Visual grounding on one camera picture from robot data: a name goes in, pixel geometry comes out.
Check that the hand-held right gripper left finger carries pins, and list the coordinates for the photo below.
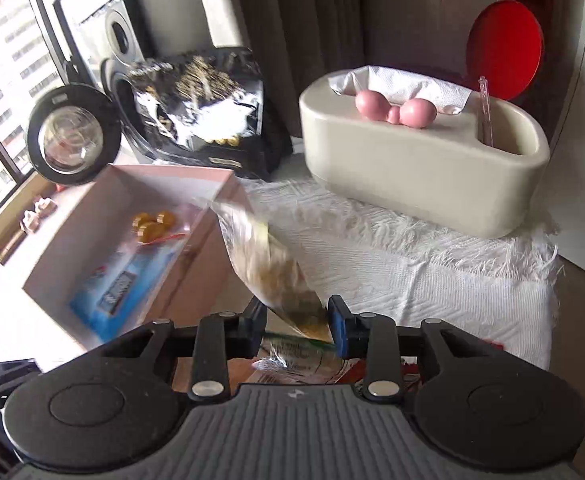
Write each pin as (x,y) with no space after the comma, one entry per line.
(252,326)

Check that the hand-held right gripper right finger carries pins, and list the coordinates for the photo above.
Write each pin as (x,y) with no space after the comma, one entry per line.
(337,326)

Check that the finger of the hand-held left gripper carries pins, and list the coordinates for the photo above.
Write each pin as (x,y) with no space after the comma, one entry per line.
(2,375)

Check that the clear yellow snack bag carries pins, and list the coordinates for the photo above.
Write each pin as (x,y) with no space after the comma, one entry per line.
(277,270)

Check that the pink cardboard box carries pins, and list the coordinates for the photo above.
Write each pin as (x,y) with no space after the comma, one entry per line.
(72,230)

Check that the clear packet with green stripe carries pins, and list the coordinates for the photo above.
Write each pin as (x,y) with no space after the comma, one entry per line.
(292,355)

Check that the red orange snack packet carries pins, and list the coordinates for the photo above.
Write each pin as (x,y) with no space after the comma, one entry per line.
(410,372)

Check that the white woven cloth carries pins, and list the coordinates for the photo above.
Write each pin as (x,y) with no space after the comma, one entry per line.
(422,280)

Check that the blue snack packet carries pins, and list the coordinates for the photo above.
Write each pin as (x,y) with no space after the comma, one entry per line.
(122,290)

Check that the yellow wrapped candy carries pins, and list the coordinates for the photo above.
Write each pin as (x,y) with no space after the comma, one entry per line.
(151,232)
(165,217)

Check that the small figurine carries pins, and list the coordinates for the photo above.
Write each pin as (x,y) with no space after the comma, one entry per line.
(46,206)
(30,221)

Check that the beige tissue box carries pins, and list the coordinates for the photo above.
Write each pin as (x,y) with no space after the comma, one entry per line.
(397,175)

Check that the pink bow-shaped ornament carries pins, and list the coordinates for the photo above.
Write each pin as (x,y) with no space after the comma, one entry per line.
(372,105)

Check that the black gold foil bag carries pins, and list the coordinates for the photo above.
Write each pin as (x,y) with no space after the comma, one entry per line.
(197,105)

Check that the round black-rimmed glass lid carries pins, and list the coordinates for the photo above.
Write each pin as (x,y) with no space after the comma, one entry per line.
(72,135)

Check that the white paper tissue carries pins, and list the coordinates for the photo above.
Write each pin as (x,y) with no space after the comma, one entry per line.
(407,82)

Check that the clear plastic tube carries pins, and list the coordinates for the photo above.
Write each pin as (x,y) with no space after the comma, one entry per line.
(486,110)

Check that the brown curtain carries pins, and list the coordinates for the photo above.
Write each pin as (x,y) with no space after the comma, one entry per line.
(322,35)

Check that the window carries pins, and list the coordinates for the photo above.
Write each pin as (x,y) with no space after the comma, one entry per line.
(7,60)

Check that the grey washing machine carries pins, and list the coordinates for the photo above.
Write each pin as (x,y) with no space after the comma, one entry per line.
(122,35)

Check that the round red lid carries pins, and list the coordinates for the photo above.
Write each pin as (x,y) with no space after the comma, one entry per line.
(507,50)

